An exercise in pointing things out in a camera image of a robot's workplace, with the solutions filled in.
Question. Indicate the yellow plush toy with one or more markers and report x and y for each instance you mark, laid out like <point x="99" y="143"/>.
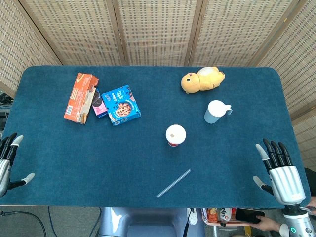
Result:
<point x="202" y="80"/>

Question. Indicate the blue chocolate chip cookie box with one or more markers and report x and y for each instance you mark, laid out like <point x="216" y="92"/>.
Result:
<point x="121" y="106"/>

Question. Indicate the person's bare hand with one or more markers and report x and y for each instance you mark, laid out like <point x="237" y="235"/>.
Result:
<point x="269" y="224"/>

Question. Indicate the red cup with white lid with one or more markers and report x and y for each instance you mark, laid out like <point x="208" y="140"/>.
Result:
<point x="175" y="134"/>

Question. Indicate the small pink blue cookie box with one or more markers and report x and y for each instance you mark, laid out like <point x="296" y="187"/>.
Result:
<point x="98" y="106"/>

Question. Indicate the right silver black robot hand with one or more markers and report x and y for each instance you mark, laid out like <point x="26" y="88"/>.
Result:
<point x="286" y="182"/>

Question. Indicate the black smartphone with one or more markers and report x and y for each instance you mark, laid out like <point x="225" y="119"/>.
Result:
<point x="249" y="215"/>

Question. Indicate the blue table mat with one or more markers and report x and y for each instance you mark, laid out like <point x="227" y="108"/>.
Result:
<point x="98" y="160"/>

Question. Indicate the light blue pitcher cup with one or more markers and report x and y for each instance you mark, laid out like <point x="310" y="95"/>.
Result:
<point x="214" y="111"/>

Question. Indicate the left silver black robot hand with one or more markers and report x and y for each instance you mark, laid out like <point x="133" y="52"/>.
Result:
<point x="5" y="170"/>

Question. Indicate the white plastic device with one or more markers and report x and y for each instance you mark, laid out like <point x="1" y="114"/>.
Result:
<point x="193" y="217"/>

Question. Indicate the clear plastic straw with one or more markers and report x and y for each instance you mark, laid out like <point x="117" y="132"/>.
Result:
<point x="173" y="183"/>

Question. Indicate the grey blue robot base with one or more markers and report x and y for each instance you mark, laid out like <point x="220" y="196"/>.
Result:
<point x="148" y="222"/>

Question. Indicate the orange biscuit box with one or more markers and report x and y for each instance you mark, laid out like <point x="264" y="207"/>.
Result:
<point x="79" y="98"/>

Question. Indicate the bamboo folding screen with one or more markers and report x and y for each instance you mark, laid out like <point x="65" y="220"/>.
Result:
<point x="158" y="29"/>

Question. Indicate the pink tray with snacks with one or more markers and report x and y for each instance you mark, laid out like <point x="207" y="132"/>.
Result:
<point x="217" y="216"/>

